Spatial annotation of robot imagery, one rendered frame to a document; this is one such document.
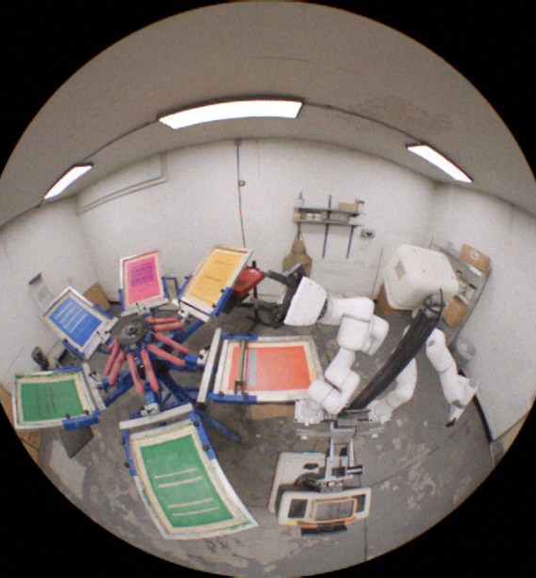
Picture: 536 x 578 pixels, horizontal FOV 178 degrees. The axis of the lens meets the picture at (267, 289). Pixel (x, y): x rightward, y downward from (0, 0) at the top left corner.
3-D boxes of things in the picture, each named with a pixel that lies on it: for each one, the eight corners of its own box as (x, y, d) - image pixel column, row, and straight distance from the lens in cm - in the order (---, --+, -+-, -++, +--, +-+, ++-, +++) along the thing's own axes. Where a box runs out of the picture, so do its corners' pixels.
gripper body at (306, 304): (336, 292, 40) (309, 277, 31) (319, 331, 41) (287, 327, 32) (313, 283, 45) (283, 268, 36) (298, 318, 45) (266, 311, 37)
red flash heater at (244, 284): (240, 271, 261) (240, 264, 256) (267, 278, 238) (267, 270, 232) (213, 289, 222) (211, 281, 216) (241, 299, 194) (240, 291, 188)
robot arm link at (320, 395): (312, 387, 93) (319, 372, 79) (332, 403, 93) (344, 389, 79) (299, 401, 89) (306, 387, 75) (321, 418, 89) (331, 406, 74)
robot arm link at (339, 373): (347, 331, 93) (378, 349, 92) (303, 391, 86) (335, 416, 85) (349, 319, 80) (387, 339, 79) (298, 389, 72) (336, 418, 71)
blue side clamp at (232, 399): (257, 398, 127) (256, 394, 120) (257, 404, 125) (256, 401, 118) (215, 396, 132) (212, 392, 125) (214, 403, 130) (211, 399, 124)
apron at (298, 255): (308, 283, 325) (315, 229, 289) (309, 285, 318) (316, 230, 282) (281, 283, 315) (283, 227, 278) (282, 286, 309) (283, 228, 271)
